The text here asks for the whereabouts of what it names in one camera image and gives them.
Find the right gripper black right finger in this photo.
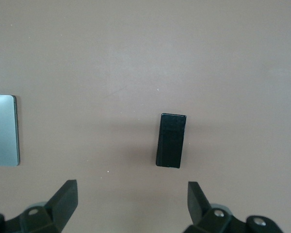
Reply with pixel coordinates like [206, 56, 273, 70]
[184, 181, 284, 233]

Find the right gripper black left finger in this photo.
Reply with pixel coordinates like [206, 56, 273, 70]
[0, 179, 79, 233]

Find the black smartphone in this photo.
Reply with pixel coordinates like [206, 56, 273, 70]
[156, 113, 187, 168]

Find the silver laptop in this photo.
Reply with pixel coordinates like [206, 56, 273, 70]
[0, 94, 21, 167]

